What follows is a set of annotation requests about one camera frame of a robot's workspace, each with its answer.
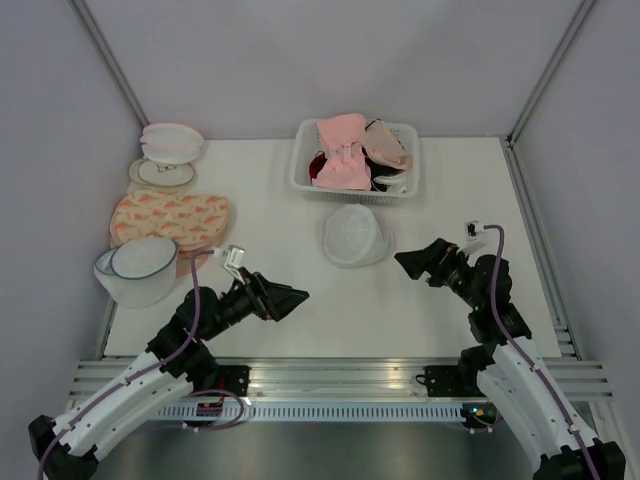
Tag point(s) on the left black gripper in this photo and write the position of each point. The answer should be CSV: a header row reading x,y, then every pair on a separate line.
x,y
271,300

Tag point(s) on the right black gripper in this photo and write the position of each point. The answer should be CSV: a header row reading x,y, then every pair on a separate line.
x,y
433,259

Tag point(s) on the white mesh laundry bag pink zipper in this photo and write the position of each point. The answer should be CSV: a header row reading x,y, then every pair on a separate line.
x,y
353,237

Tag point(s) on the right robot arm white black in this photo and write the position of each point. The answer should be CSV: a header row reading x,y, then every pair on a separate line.
x,y
508,370

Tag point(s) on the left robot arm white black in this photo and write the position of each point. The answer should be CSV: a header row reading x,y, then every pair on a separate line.
x,y
176,363

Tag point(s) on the white bra in basket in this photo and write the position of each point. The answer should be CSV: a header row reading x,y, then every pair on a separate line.
x,y
395,183

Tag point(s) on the pink laundry bag under stack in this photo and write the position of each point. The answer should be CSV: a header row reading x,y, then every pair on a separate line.
x,y
184,259

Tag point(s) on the pink bra in basket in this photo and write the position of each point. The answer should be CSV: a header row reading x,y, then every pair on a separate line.
x,y
346,167

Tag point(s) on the carrot print laundry bag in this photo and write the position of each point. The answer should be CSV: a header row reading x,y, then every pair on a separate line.
x,y
192,221

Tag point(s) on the beige bra in basket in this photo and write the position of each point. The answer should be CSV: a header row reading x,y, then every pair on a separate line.
x,y
383,148

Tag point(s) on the dark red black bra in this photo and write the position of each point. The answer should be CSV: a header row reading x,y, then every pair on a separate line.
x,y
316,170

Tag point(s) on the grey-trimmed white mesh laundry bag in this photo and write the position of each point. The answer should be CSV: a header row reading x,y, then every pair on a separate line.
x,y
139,273

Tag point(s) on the white plastic perforated basket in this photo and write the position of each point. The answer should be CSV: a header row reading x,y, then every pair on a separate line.
x,y
307,145

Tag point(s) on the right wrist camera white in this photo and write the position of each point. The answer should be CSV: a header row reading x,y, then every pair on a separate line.
x,y
476,238

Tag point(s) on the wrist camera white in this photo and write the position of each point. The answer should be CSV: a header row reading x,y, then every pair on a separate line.
x,y
231,259
476,238

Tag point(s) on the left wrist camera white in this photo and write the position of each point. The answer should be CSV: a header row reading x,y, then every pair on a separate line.
x,y
231,259

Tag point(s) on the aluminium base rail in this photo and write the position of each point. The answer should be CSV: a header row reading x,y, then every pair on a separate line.
x,y
387,379

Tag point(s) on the white slotted cable duct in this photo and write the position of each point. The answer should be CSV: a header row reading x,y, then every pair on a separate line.
x,y
314,412

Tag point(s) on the right aluminium frame post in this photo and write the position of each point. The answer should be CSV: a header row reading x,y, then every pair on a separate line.
x,y
572,31

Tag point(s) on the aluminium frame post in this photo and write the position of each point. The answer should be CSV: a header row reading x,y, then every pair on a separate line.
x,y
97,38
572,31

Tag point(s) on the left aluminium frame post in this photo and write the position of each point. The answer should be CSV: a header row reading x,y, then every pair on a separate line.
x,y
97,38

